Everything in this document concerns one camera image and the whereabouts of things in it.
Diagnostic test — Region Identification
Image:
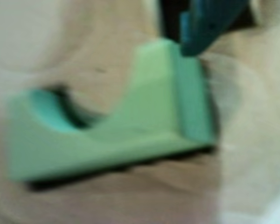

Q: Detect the white round container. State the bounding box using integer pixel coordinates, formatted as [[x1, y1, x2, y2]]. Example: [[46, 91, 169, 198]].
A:
[[214, 149, 280, 224]]

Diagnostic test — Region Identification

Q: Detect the wooden shape-sorter lid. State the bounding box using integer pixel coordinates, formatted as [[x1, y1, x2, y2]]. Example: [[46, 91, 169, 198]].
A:
[[0, 0, 280, 224]]

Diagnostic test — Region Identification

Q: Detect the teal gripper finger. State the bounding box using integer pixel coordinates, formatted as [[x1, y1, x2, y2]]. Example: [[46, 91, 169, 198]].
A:
[[179, 0, 246, 57]]

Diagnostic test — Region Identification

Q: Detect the light green U-shaped block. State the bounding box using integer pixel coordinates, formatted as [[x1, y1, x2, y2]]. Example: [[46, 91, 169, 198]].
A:
[[7, 38, 219, 185]]

